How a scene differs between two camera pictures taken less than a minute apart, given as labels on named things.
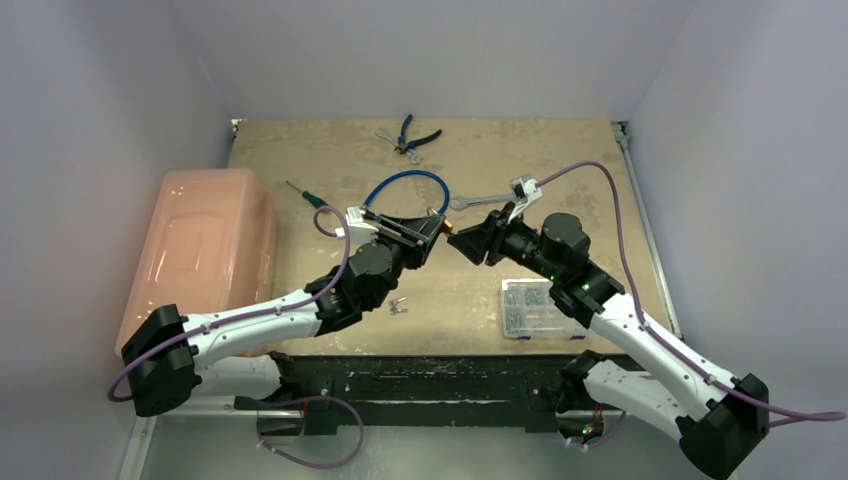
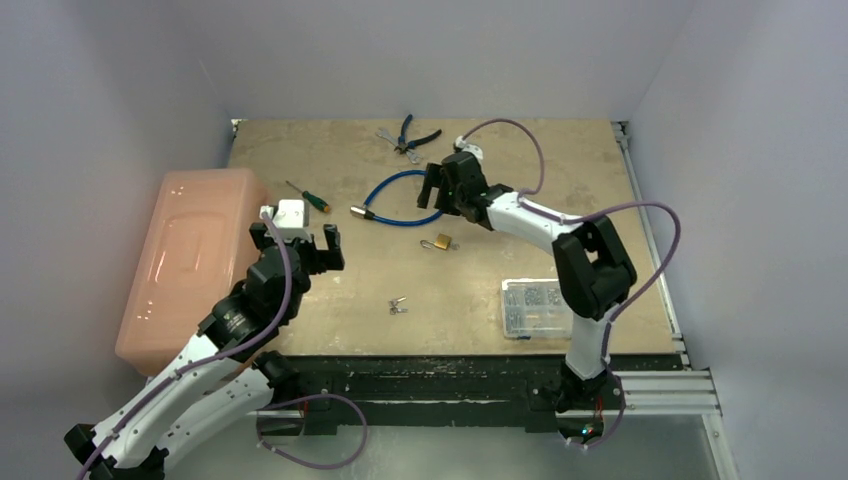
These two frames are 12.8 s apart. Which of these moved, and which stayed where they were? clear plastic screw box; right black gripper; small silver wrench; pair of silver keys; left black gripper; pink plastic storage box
Moved: left black gripper; right black gripper
Stayed: pair of silver keys; pink plastic storage box; small silver wrench; clear plastic screw box
